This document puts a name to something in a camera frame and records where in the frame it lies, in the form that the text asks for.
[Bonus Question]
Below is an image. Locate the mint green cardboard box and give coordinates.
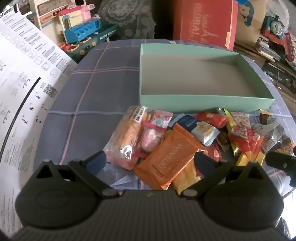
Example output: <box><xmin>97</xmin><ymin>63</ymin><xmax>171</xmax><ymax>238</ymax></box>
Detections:
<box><xmin>139</xmin><ymin>44</ymin><xmax>275</xmax><ymax>114</ymax></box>

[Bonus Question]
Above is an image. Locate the green toy kitchen box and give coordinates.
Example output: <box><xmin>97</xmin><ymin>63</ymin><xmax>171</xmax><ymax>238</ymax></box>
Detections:
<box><xmin>67</xmin><ymin>23</ymin><xmax>117</xmax><ymax>64</ymax></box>

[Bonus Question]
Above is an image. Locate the beige toy kitchen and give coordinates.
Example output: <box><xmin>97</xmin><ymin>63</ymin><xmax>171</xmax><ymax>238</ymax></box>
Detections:
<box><xmin>29</xmin><ymin>0</ymin><xmax>86</xmax><ymax>30</ymax></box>

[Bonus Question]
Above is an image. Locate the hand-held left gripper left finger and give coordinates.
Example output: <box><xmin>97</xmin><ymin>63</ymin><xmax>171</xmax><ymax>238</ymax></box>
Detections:
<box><xmin>36</xmin><ymin>151</ymin><xmax>120</xmax><ymax>198</ymax></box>

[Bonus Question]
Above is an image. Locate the orange snack packet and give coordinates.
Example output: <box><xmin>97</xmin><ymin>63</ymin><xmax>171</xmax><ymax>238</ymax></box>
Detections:
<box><xmin>134</xmin><ymin>124</ymin><xmax>205</xmax><ymax>190</ymax></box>

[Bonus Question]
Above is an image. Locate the grey lace cushion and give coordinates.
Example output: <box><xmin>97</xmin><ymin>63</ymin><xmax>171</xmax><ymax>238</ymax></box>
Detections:
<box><xmin>97</xmin><ymin>0</ymin><xmax>158</xmax><ymax>42</ymax></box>

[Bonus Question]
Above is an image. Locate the brown bear print carton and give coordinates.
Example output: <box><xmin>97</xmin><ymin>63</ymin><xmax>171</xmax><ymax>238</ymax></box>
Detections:
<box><xmin>233</xmin><ymin>0</ymin><xmax>269</xmax><ymax>47</ymax></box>

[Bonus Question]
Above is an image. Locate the blue and white snack packet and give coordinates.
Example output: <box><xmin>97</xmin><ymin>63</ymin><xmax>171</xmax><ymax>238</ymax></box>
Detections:
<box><xmin>170</xmin><ymin>113</ymin><xmax>220</xmax><ymax>146</ymax></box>

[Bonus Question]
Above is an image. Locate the blue toy train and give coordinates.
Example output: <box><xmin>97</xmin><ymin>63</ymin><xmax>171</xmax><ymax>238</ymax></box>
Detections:
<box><xmin>261</xmin><ymin>9</ymin><xmax>290</xmax><ymax>41</ymax></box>

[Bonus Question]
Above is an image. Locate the pink candy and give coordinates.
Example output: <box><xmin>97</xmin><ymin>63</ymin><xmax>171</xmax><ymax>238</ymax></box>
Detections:
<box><xmin>133</xmin><ymin>120</ymin><xmax>167</xmax><ymax>159</ymax></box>

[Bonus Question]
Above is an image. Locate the stack of books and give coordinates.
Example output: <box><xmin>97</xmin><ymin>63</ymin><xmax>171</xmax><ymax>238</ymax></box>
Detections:
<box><xmin>255</xmin><ymin>32</ymin><xmax>296</xmax><ymax>64</ymax></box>

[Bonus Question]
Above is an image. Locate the clear orange cracker packet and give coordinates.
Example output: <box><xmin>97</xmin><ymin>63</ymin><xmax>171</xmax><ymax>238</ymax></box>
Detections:
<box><xmin>103</xmin><ymin>105</ymin><xmax>153</xmax><ymax>171</ymax></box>

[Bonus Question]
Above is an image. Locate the golden yellow snack packet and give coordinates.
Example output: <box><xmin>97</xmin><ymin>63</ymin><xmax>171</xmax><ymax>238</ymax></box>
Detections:
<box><xmin>172</xmin><ymin>160</ymin><xmax>201</xmax><ymax>195</ymax></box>

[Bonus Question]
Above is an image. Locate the plain red snack packet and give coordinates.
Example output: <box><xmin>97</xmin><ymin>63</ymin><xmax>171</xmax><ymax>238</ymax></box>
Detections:
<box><xmin>195</xmin><ymin>112</ymin><xmax>229</xmax><ymax>128</ymax></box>

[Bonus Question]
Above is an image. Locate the red patterned snack packet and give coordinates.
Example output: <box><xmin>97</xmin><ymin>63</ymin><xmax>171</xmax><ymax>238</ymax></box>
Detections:
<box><xmin>205</xmin><ymin>144</ymin><xmax>222</xmax><ymax>163</ymax></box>

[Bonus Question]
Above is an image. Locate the blue toy rack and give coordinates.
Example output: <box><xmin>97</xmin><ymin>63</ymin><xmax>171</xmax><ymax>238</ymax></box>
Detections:
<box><xmin>63</xmin><ymin>17</ymin><xmax>101</xmax><ymax>44</ymax></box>

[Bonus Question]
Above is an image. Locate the pile of assorted candy wrappers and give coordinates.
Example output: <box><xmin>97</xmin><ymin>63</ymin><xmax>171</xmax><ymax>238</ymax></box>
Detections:
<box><xmin>216</xmin><ymin>108</ymin><xmax>296</xmax><ymax>167</ymax></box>

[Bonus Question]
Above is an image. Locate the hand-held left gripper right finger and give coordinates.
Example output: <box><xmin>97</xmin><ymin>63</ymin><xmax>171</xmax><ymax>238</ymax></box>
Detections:
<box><xmin>181</xmin><ymin>152</ymin><xmax>266</xmax><ymax>198</ymax></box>

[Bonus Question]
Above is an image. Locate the red cardboard box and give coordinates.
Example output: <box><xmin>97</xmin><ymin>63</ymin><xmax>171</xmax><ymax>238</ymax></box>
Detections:
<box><xmin>172</xmin><ymin>0</ymin><xmax>238</xmax><ymax>51</ymax></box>

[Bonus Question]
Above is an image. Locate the white printed instruction sheet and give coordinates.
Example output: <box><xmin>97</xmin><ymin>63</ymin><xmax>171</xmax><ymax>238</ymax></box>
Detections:
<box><xmin>0</xmin><ymin>5</ymin><xmax>78</xmax><ymax>232</ymax></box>

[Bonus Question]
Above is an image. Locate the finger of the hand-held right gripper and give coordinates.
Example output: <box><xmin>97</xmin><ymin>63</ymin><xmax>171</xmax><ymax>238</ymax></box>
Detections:
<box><xmin>265</xmin><ymin>152</ymin><xmax>296</xmax><ymax>186</ymax></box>

